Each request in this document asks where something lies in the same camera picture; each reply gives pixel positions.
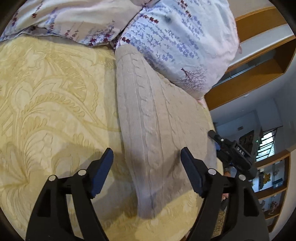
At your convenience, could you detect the yellow orange patterned bedspread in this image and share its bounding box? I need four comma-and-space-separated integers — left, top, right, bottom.
1, 35, 202, 240

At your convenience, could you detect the beige cable knit sweater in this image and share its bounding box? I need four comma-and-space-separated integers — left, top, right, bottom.
115, 45, 217, 219

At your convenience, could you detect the window with bars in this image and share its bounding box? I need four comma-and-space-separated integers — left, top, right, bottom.
256, 128, 277, 162

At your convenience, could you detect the wooden headboard shelf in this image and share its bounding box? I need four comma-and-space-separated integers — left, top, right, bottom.
205, 6, 295, 110

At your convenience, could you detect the person's right hand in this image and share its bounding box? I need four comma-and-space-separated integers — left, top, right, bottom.
221, 171, 231, 202

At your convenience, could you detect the floral pink pillow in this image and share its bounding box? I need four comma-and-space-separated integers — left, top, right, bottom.
1, 0, 155, 47

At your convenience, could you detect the wooden display shelf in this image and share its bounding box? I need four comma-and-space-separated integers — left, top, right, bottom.
251, 150, 290, 232

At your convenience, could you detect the floral pillow blue side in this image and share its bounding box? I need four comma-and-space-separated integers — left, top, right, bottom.
117, 1, 240, 99

